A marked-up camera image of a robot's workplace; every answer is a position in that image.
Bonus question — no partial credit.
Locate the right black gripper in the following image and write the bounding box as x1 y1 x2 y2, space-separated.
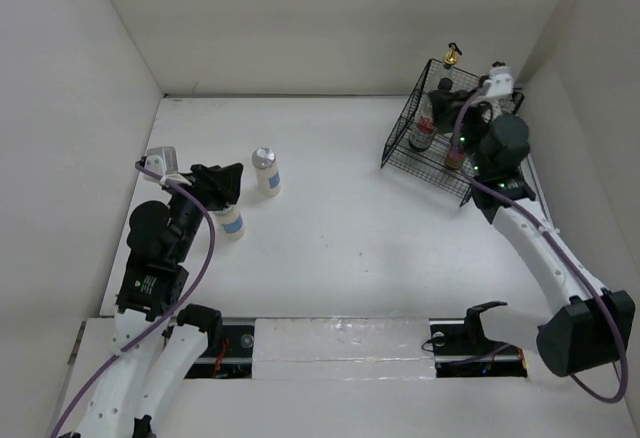
427 87 492 176

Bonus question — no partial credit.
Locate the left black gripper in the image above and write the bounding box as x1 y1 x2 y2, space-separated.
164 161 242 260

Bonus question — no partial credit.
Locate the black-cap soy sauce bottle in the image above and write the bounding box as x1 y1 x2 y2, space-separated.
408 94 437 153

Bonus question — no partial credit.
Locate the silver-lid spice jar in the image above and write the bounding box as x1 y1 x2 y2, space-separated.
252 147 281 197
213 205 245 241

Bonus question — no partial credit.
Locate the small red sauce bottle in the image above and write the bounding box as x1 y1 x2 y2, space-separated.
444 140 465 171

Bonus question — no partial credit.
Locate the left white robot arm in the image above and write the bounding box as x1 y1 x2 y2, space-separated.
51 155 244 437

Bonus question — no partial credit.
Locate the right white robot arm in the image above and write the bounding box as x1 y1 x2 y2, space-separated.
430 87 635 377

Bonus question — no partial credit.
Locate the black wire rack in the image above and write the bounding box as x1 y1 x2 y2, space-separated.
380 58 526 209

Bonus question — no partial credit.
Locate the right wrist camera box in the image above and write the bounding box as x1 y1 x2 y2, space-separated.
481 62 514 100

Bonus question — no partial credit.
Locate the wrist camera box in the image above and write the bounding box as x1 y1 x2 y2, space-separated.
481 62 514 100
142 146 179 177

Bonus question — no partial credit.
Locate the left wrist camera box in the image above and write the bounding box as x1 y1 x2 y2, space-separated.
142 146 179 177

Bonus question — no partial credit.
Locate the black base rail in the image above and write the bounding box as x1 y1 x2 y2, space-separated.
187 318 528 380

